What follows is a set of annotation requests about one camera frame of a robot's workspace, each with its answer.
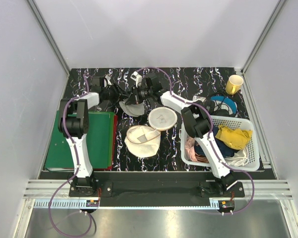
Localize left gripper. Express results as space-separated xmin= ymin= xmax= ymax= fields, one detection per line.
xmin=102 ymin=82 xmax=130 ymax=106

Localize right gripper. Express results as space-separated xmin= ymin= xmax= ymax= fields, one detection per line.
xmin=125 ymin=85 xmax=152 ymax=106

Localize white mesh laundry bag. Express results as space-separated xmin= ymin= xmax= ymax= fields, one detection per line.
xmin=125 ymin=107 xmax=178 ymax=158

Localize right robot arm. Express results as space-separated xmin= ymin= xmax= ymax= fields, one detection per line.
xmin=127 ymin=71 xmax=237 ymax=197

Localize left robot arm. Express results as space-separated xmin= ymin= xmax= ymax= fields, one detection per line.
xmin=58 ymin=74 xmax=128 ymax=196

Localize white plastic laundry basket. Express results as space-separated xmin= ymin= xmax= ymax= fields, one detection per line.
xmin=180 ymin=116 xmax=260 ymax=172

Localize red folder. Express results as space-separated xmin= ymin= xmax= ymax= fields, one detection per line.
xmin=107 ymin=114 xmax=117 ymax=170

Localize green folder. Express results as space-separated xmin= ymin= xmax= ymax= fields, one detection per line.
xmin=45 ymin=112 xmax=115 ymax=171

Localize white packet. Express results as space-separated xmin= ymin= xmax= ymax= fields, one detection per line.
xmin=192 ymin=95 xmax=206 ymax=102

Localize pink garment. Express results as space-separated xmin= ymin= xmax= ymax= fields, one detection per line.
xmin=185 ymin=137 xmax=209 ymax=163

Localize navy blue garment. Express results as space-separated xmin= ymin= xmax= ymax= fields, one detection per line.
xmin=194 ymin=126 xmax=238 ymax=158

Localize blue tape roll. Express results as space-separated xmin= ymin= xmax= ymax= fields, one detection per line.
xmin=211 ymin=96 xmax=237 ymax=114

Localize yellow mug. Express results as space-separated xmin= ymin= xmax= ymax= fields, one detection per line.
xmin=225 ymin=75 xmax=244 ymax=95

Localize yellow garment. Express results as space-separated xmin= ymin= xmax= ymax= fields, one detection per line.
xmin=216 ymin=124 xmax=253 ymax=150

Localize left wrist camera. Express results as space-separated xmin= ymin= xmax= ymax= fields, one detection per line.
xmin=104 ymin=75 xmax=112 ymax=87

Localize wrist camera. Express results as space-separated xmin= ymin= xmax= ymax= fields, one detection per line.
xmin=104 ymin=75 xmax=112 ymax=87
xmin=131 ymin=71 xmax=143 ymax=87

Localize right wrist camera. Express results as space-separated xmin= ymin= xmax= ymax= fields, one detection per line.
xmin=131 ymin=71 xmax=143 ymax=87

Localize black headphones with cable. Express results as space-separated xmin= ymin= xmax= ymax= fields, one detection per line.
xmin=204 ymin=92 xmax=239 ymax=118

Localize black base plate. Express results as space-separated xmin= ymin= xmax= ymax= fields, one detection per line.
xmin=70 ymin=172 xmax=245 ymax=208

